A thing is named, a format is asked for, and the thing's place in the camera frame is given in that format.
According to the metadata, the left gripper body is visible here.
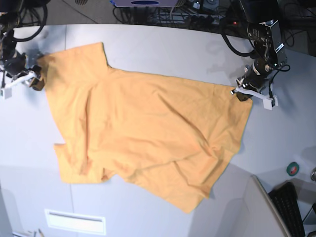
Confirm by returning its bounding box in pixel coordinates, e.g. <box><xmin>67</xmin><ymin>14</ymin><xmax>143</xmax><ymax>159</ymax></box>
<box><xmin>237</xmin><ymin>58</ymin><xmax>274</xmax><ymax>92</ymax></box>

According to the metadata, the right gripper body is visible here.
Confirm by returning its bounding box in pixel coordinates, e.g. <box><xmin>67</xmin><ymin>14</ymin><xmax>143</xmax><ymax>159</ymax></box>
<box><xmin>4</xmin><ymin>53</ymin><xmax>26</xmax><ymax>77</ymax></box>

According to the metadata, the yellow orange t-shirt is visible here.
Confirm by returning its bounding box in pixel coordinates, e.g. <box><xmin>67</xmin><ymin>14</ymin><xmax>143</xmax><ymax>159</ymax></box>
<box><xmin>38</xmin><ymin>42</ymin><xmax>252</xmax><ymax>213</ymax></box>

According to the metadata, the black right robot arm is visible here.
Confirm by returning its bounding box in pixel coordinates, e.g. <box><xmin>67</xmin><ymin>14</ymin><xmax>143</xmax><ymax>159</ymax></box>
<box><xmin>0</xmin><ymin>0</ymin><xmax>49</xmax><ymax>94</ymax></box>

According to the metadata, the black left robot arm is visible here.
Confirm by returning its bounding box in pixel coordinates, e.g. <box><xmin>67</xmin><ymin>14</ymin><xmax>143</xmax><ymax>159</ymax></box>
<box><xmin>220</xmin><ymin>0</ymin><xmax>291</xmax><ymax>106</ymax></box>

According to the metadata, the green tape roll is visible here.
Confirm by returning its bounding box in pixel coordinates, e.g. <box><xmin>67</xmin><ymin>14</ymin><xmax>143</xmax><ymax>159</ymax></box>
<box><xmin>286</xmin><ymin>161</ymin><xmax>300</xmax><ymax>177</ymax></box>

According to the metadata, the metal knob at edge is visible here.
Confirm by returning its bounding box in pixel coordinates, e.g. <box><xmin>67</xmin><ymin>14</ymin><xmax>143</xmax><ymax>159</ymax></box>
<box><xmin>310</xmin><ymin>168</ymin><xmax>316</xmax><ymax>182</ymax></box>

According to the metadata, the black keyboard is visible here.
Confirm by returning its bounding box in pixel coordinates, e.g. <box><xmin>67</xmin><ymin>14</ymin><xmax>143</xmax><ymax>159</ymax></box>
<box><xmin>269</xmin><ymin>182</ymin><xmax>305</xmax><ymax>237</ymax></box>

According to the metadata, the white partition panel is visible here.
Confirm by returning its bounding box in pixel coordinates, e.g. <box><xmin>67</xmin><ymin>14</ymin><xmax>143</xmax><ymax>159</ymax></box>
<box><xmin>188</xmin><ymin>164</ymin><xmax>291</xmax><ymax>237</ymax></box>

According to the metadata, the white rectangular table inset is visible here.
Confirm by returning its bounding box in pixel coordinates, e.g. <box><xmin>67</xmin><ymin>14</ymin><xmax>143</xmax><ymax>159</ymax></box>
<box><xmin>44</xmin><ymin>209</ymin><xmax>106</xmax><ymax>236</ymax></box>

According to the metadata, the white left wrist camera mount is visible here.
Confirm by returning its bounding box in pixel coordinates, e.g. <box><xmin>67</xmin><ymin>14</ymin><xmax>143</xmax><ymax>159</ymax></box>
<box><xmin>231</xmin><ymin>86</ymin><xmax>278</xmax><ymax>110</ymax></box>

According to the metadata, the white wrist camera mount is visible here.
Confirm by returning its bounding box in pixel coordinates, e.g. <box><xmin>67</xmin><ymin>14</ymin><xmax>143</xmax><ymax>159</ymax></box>
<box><xmin>231</xmin><ymin>86</ymin><xmax>278</xmax><ymax>110</ymax></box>
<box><xmin>0</xmin><ymin>71</ymin><xmax>37</xmax><ymax>100</ymax></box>

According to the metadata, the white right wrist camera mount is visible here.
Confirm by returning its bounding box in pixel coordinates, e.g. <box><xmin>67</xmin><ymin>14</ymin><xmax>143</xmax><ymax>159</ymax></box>
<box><xmin>0</xmin><ymin>71</ymin><xmax>37</xmax><ymax>100</ymax></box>

